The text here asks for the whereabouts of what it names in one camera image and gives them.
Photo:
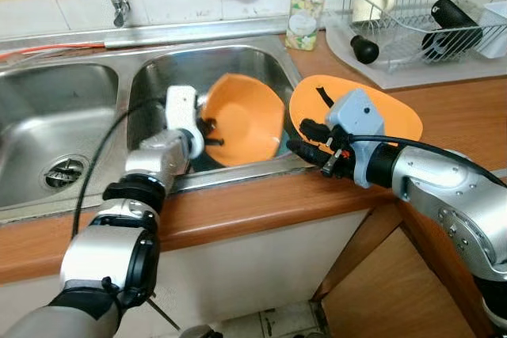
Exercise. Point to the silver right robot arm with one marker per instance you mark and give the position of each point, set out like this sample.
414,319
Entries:
444,187

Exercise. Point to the grey plastic drain tray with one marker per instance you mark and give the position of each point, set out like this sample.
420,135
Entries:
396,77

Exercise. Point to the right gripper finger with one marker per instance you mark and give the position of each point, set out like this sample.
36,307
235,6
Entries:
315,129
309,153

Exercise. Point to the stainless steel double sink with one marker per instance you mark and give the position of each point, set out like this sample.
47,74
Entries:
63,108

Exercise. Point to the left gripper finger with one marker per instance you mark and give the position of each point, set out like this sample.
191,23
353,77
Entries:
211,124
215,142

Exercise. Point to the white cabinet door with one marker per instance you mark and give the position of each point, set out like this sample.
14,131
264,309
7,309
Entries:
253,267

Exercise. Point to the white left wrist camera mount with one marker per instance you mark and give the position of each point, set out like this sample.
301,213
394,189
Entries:
181,104

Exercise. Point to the white utensil cup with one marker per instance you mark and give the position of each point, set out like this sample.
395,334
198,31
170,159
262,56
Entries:
493,33

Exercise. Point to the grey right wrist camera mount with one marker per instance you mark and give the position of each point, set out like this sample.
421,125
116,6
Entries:
356,112

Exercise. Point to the orange bowl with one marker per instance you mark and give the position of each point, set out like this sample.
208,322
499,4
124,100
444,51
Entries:
249,116

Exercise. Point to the orange plate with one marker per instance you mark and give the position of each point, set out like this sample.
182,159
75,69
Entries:
396,116

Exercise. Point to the brown wooden cabinet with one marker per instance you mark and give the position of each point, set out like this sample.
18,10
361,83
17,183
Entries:
388,290

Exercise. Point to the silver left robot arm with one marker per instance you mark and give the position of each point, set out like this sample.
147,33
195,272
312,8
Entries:
103,251

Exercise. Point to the pump soap bottle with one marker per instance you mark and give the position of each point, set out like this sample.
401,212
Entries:
305,25

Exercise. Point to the metal sink drain strainer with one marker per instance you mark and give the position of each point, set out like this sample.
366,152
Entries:
65,172

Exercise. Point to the cream mug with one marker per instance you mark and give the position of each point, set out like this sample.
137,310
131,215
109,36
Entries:
372,4

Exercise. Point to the black bottle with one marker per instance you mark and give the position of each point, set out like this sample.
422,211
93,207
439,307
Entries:
451,17

